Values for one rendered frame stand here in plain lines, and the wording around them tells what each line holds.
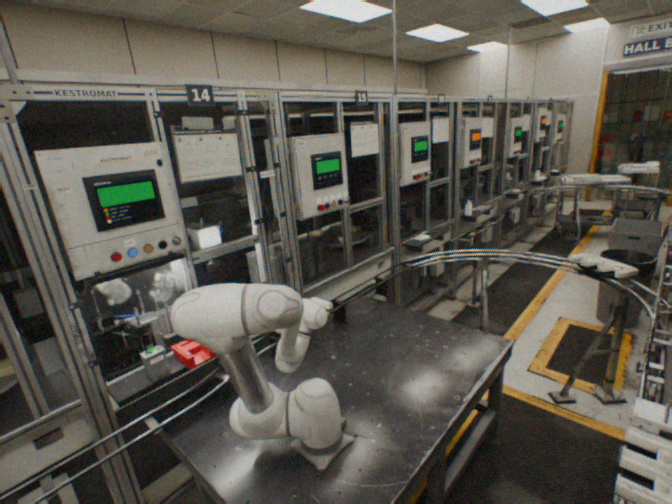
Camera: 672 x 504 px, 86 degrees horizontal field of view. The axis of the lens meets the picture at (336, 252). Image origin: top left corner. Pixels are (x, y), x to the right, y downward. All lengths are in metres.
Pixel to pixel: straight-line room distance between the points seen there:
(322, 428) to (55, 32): 4.94
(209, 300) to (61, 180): 0.82
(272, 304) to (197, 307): 0.19
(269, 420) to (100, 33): 4.94
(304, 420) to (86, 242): 1.02
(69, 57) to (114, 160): 3.84
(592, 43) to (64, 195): 8.95
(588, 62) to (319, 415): 8.70
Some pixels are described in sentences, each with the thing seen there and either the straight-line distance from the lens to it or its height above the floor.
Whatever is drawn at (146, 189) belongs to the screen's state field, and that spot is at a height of 1.66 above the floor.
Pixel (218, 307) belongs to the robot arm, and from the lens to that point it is 0.92.
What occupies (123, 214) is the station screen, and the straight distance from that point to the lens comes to 1.60.
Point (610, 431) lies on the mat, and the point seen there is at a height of 0.01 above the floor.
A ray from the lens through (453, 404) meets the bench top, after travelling 1.74.
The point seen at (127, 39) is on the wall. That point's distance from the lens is 5.67.
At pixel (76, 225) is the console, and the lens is 1.59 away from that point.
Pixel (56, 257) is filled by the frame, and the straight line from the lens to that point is 1.61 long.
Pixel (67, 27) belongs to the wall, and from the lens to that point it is 5.49.
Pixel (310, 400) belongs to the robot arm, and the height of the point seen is 0.94.
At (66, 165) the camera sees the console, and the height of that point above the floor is 1.78.
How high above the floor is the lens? 1.81
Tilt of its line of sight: 18 degrees down
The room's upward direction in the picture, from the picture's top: 5 degrees counter-clockwise
